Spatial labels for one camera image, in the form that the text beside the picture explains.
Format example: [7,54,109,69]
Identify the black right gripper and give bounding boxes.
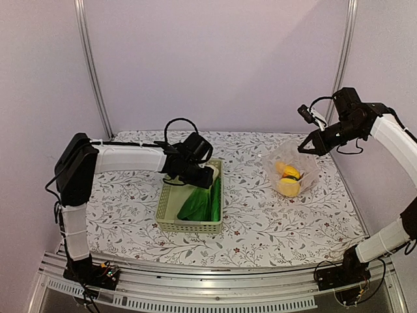
[298,117,366,156]

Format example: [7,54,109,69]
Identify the yellow lemon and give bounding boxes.
[282,165,300,180]
[277,177,300,198]

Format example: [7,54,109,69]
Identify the clear zip top bag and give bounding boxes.
[261,140,319,198]

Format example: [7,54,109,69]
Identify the bright green cucumber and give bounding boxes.
[211,177,222,222]

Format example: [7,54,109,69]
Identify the green white bok choy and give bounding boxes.
[177,164,220,221]

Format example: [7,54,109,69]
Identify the yellow orange mango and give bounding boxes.
[275,161,286,175]

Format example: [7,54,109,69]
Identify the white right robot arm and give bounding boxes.
[298,102,416,284]

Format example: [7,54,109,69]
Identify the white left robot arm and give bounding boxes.
[54,132,214,283]

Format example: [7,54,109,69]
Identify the pale green perforated basket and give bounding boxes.
[155,159,224,234]

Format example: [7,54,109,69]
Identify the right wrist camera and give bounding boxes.
[297,104,328,131]

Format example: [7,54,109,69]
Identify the left black looped cable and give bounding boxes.
[164,117,199,144]

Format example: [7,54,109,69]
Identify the right black camera cable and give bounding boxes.
[308,96,335,110]

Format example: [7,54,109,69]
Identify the right aluminium corner post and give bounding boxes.
[334,0,358,92]

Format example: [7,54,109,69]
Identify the aluminium corner post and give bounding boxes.
[334,0,358,92]
[74,0,114,138]

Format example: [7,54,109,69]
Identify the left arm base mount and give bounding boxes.
[63,256,120,290]

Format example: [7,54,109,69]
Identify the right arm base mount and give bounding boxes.
[313,247,371,306]

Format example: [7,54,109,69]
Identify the aluminium front rail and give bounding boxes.
[28,250,410,312]

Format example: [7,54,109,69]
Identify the left aluminium corner post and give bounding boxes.
[74,0,114,138]

